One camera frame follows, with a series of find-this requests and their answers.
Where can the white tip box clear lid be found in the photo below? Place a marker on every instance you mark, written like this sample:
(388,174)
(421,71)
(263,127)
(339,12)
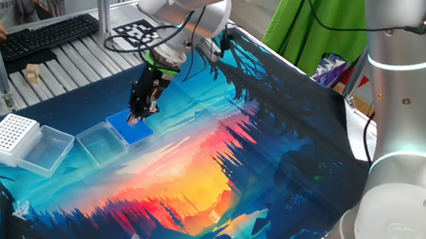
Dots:
(9,136)

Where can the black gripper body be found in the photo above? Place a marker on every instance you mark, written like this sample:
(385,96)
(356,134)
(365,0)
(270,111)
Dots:
(148,84)

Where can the blue tip box clear lid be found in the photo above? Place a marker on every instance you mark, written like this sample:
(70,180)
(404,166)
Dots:
(136,131)

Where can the purple patterned box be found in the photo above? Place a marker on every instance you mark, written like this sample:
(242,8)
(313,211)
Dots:
(328,71)

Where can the small wooden block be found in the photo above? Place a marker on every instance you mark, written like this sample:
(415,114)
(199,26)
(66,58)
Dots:
(33,72)

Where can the printed sunset forest cloth mat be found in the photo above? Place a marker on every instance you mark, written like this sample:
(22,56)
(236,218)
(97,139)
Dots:
(187,172)

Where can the black computer keyboard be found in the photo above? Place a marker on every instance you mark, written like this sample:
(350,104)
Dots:
(45,36)

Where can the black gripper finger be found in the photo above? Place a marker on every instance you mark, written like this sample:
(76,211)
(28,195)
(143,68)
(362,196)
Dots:
(152,106)
(134,115)

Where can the person white printed shirt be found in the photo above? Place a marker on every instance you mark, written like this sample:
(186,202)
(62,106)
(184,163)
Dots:
(2,9)

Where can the black desk pad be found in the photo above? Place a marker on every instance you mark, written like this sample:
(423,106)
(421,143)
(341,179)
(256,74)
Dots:
(30,61)

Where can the clear small tips cluster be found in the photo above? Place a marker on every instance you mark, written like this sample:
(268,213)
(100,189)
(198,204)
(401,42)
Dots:
(22,210)

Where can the green cloth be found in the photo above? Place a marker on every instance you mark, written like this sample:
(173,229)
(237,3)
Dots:
(302,41)

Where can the black white marker sheet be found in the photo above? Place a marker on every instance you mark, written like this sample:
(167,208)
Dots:
(135,30)

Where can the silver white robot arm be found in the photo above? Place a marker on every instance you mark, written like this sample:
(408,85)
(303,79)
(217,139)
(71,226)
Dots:
(420,191)

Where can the person hand at keyboard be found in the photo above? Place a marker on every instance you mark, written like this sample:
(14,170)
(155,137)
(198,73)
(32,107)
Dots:
(0,31)

